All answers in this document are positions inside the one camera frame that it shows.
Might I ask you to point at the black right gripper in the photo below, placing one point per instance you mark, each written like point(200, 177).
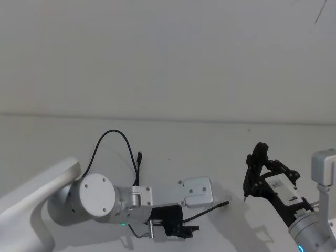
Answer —
point(282, 195)

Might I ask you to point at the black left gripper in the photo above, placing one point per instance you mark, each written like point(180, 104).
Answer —
point(168, 216)

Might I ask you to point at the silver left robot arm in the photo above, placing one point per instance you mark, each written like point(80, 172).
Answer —
point(94, 194)

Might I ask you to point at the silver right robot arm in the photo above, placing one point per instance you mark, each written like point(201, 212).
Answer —
point(323, 168)

